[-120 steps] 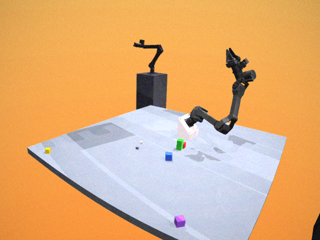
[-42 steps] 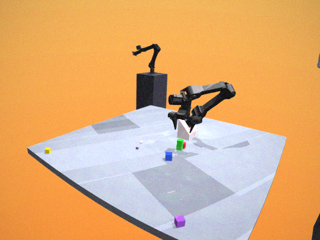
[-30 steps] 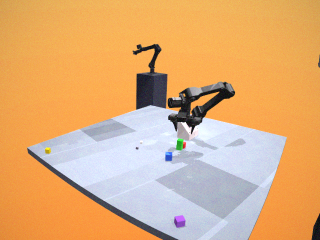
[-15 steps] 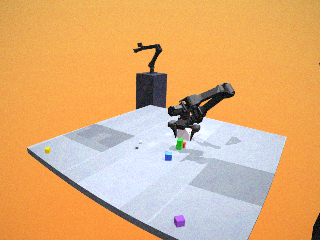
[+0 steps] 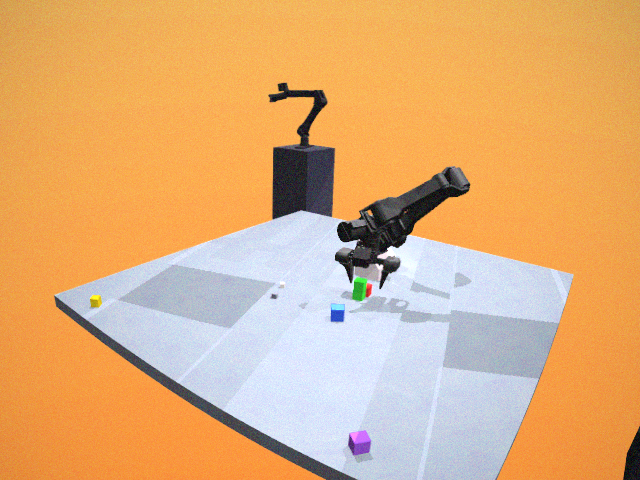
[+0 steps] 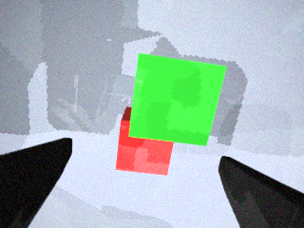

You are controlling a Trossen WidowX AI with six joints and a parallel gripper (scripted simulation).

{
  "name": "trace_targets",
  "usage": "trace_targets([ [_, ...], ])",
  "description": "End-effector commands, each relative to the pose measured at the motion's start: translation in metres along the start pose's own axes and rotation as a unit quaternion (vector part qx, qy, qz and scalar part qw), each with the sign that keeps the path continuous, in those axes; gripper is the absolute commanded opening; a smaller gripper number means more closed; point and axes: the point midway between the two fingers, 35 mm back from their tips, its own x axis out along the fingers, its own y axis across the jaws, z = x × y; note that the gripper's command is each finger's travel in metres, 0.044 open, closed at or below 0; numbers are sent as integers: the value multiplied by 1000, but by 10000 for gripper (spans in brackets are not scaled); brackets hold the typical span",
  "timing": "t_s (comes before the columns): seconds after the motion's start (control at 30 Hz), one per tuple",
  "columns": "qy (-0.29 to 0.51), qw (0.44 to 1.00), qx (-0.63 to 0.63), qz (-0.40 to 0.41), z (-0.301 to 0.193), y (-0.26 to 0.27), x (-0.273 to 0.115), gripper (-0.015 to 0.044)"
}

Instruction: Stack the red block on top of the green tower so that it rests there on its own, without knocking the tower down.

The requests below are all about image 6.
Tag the green block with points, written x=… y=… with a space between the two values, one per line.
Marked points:
x=174 y=100

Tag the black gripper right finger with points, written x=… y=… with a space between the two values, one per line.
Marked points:
x=257 y=200

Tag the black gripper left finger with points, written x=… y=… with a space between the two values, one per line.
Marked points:
x=27 y=176

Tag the red block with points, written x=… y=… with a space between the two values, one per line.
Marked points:
x=141 y=155

